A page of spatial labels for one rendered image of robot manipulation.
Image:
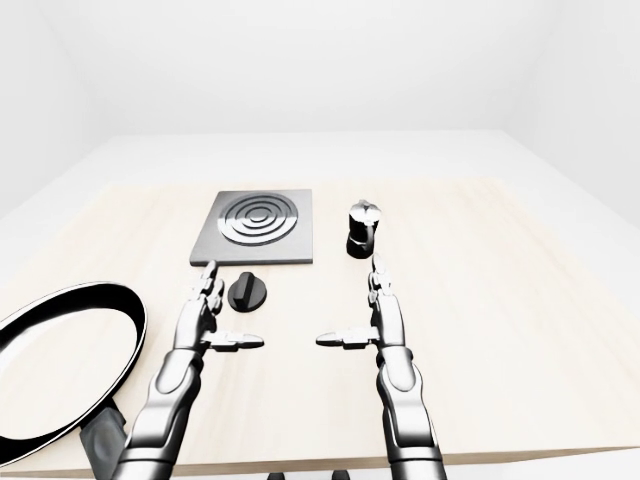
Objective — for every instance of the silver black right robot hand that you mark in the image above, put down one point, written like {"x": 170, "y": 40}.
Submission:
{"x": 390, "y": 320}

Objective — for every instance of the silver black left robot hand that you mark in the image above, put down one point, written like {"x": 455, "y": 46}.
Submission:
{"x": 192, "y": 322}

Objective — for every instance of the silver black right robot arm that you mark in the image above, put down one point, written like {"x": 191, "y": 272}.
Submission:
{"x": 410, "y": 415}

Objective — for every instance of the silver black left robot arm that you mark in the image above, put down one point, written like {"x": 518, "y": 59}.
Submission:
{"x": 155, "y": 420}

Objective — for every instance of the round black stove knob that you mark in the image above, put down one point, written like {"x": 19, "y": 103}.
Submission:
{"x": 247, "y": 292}

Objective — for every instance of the flat dark stove plate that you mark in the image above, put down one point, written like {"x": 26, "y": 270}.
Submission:
{"x": 256, "y": 227}

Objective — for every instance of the black silver moka pot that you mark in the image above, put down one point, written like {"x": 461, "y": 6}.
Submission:
{"x": 361, "y": 230}

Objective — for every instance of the black white frying pan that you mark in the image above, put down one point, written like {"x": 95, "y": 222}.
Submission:
{"x": 65, "y": 360}

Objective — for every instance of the small dark shape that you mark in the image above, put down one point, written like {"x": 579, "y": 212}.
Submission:
{"x": 276, "y": 475}
{"x": 341, "y": 475}

